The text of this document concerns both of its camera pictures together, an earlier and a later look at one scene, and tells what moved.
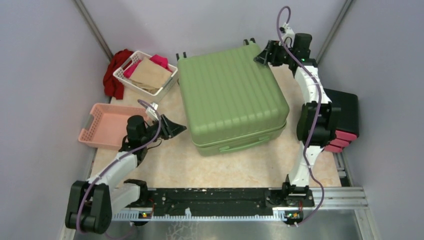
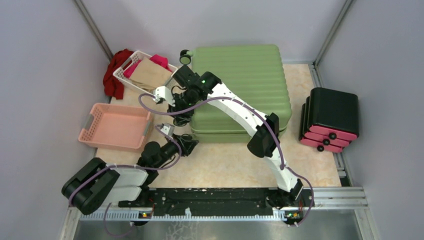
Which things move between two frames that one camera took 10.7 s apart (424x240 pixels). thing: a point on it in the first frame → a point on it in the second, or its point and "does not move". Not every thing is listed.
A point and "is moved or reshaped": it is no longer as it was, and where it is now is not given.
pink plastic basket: x=106 y=126 does not move
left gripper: x=164 y=126 → x=187 y=143
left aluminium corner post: x=93 y=28 does not move
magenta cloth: x=161 y=60 does not move
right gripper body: x=269 y=54 → x=180 y=110
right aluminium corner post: x=349 y=2 does not move
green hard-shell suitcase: x=231 y=101 is moved or reshaped
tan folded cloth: x=149 y=75 does not move
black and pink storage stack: x=347 y=119 does not move
